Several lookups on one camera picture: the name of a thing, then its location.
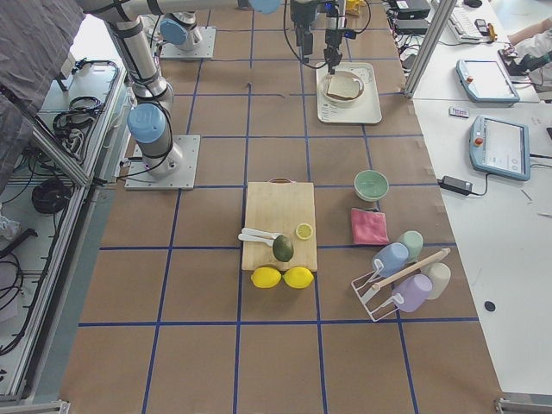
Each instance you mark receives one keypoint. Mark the yellow lemon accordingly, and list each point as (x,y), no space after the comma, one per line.
(266,277)
(298,277)

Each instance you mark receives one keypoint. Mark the white bread slice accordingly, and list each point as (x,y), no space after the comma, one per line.
(343,88)

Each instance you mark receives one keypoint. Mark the green cup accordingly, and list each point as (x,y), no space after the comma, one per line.
(413,241)

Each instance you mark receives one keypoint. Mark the blue teach pendant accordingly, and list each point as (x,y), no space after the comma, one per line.
(500,147)
(486,82)

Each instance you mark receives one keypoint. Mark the blue cup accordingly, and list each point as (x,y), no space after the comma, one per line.
(390,259)

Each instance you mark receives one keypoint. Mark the yellow lemon right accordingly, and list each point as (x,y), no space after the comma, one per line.
(298,277)

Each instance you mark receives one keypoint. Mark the lemon slice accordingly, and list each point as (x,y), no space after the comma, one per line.
(304,231)

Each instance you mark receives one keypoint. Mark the beige cup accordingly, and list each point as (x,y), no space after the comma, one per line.
(439,275)

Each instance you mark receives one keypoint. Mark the white plastic fork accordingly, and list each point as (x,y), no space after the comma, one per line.
(253,238)

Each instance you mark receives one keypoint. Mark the green bowl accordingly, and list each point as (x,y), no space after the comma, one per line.
(370,185)

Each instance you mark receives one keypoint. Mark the purple cup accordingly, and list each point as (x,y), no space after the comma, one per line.
(412,292)

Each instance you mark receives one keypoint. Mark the cream bear tray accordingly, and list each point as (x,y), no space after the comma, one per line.
(365,109)

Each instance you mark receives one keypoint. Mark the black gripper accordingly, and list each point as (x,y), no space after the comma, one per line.
(333,38)
(300,13)

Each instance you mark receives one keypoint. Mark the aluminium frame post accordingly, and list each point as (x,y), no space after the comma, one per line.
(437,25)

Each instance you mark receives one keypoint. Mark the white plastic spoon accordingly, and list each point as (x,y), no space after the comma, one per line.
(260,233)

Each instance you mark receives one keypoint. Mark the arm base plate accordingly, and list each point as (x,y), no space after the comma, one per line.
(181,44)
(176,171)

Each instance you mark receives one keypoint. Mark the yellow lemon left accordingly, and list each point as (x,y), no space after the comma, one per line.
(266,277)

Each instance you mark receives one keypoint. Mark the small card box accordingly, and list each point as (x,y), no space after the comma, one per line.
(458,112)

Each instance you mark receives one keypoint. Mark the pink cloth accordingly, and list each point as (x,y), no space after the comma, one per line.
(369,227)

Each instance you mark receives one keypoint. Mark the blue teach pendant far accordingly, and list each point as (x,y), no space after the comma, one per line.
(486,82)

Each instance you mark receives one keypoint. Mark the cream round plate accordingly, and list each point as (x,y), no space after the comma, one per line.
(323,83)

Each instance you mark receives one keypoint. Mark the blue teach pendant near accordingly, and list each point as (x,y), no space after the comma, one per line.
(500,147)

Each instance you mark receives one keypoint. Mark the white wire cup rack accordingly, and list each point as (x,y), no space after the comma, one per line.
(375,293)

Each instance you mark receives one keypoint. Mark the black power adapter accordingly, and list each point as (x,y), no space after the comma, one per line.
(455,185)

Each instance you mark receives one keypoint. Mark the avocado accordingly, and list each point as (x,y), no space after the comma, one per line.
(282,248)

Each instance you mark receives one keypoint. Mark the wooden cutting board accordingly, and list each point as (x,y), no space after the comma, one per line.
(280,208)

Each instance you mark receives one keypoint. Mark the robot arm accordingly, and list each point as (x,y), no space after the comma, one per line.
(188,21)
(149,122)

